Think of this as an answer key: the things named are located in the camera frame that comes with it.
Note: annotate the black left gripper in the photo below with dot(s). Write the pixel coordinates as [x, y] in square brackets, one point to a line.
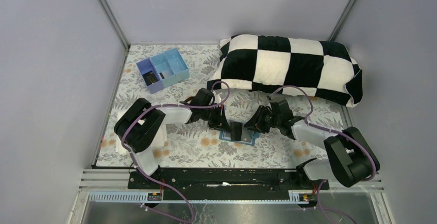
[216, 119]

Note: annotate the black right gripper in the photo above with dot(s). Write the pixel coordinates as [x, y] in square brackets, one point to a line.
[260, 120]

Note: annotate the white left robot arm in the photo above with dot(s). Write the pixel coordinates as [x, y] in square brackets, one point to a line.
[162, 114]

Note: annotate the floral patterned table mat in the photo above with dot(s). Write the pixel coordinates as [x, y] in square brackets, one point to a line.
[194, 145]

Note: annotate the perforated metal cable tray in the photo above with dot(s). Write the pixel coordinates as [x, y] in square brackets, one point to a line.
[216, 195]

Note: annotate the blue card holder wallet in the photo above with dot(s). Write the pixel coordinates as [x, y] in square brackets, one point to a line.
[245, 137]

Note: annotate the white folded towel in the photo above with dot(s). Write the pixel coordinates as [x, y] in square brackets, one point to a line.
[158, 141]

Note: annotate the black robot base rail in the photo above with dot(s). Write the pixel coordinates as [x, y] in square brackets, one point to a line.
[210, 178]

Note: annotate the black VIP credit card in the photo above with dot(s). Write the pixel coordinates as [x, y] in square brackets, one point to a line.
[150, 78]

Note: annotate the black and white checkered pillow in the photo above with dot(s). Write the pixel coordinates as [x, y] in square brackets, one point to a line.
[322, 69]

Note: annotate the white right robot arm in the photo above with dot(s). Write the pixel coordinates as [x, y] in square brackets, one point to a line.
[349, 157]

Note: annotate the blue compartment organizer box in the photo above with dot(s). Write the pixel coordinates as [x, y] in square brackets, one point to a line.
[168, 66]

